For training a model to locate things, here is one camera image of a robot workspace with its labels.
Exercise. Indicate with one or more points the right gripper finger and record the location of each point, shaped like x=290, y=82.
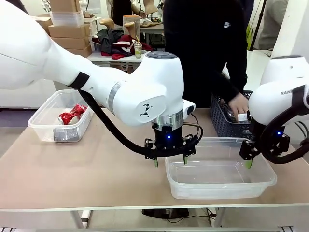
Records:
x=285, y=145
x=248, y=151

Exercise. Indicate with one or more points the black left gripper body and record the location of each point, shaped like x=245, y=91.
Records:
x=164, y=135

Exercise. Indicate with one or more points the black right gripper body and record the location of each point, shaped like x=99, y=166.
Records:
x=277, y=136

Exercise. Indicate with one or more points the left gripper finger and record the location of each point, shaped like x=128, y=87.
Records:
x=190, y=145
x=150, y=143

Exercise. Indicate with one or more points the clear plastic bottle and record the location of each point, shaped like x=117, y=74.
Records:
x=231, y=119

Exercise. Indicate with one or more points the black plastic mesh basket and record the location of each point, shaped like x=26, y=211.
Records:
x=219, y=120

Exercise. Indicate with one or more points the red wrapper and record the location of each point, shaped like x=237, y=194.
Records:
x=72, y=114

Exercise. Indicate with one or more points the silver foil pouch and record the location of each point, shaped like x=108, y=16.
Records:
x=65, y=134

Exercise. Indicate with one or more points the clear plastic bin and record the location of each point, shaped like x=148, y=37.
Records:
x=36, y=125
x=212, y=191

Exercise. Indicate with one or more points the person's left forearm black sleeve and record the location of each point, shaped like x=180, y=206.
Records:
x=231, y=87

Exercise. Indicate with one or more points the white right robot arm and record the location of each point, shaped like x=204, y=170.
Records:
x=272, y=101

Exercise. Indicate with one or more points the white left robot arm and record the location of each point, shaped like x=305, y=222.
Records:
x=72, y=70

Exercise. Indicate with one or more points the small white basket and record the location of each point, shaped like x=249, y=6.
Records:
x=89, y=21

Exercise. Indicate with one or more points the person's left hand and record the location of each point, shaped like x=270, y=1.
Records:
x=239, y=106

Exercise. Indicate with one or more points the black floor base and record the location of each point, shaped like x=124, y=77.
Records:
x=165, y=212

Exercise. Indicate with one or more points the white table leg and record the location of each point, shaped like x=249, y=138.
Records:
x=83, y=218
x=219, y=217

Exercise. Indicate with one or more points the plain white table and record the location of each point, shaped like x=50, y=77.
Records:
x=258, y=62

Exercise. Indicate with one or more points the person in black top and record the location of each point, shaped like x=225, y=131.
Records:
x=193, y=60

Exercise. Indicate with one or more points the plastic cup green drink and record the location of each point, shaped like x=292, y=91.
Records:
x=138, y=52

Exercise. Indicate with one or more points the white table with clothes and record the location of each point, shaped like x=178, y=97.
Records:
x=101, y=62

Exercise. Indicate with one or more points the maroon striped garment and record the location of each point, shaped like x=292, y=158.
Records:
x=125, y=42

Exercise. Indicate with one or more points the dark grey jacket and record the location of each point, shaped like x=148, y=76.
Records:
x=109, y=38

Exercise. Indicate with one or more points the person in light grey jacket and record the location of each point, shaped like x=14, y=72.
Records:
x=272, y=24

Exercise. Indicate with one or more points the tan mannequin foot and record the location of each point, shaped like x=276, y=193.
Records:
x=130, y=26
x=107, y=23

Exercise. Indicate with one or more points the black tripod stand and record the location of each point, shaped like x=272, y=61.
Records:
x=257, y=24

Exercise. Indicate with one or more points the flat cardboard box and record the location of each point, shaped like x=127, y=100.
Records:
x=70, y=43
x=68, y=31
x=80, y=52

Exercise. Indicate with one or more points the stack of clear containers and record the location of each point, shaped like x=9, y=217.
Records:
x=67, y=18

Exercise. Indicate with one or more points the open cardboard box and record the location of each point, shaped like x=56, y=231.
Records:
x=44, y=23

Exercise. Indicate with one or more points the tall cardboard box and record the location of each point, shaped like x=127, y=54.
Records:
x=65, y=5

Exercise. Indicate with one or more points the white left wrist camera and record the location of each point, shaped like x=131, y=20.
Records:
x=189, y=106

